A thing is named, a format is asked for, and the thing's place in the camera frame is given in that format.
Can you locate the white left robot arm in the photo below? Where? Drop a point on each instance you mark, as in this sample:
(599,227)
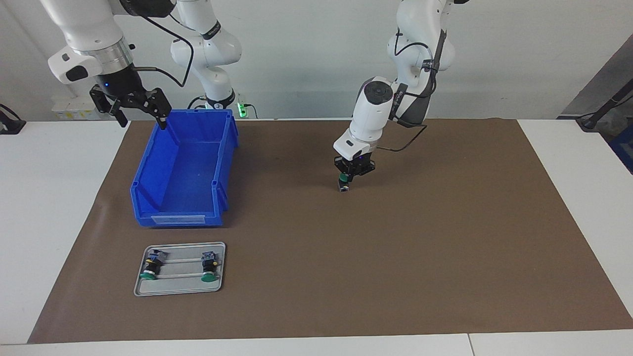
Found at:
(373,113)

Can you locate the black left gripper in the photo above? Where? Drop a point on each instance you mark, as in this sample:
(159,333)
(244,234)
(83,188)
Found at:
(356,165)

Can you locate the green button with blue block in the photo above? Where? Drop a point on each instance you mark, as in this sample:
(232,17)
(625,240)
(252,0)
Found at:
(152,266)

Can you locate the green push button switch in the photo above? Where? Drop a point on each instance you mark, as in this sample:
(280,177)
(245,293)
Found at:
(344,187)

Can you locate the blue box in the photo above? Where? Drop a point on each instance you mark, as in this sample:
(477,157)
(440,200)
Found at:
(624,148)

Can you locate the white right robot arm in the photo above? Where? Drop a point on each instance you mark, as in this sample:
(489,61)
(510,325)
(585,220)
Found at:
(84,29)

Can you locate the black clamp base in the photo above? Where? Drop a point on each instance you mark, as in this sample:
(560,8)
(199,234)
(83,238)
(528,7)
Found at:
(10,126)

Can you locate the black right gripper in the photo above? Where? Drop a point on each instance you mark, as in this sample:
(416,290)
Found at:
(121,86)

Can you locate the grey metal tray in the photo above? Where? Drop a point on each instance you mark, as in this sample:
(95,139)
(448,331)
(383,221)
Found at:
(180,287)

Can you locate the brown table mat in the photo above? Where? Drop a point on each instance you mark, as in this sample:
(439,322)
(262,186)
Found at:
(371,272)

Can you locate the black stand pole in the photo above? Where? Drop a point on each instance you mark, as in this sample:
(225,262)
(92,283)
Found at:
(608,104)

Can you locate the blue plastic storage bin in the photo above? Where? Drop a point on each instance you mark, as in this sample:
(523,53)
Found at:
(188,163)

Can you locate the white power strip box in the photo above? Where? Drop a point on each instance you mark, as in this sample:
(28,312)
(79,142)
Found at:
(79,110)

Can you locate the green button with white block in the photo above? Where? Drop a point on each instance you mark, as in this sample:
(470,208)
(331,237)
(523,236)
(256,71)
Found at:
(209,267)

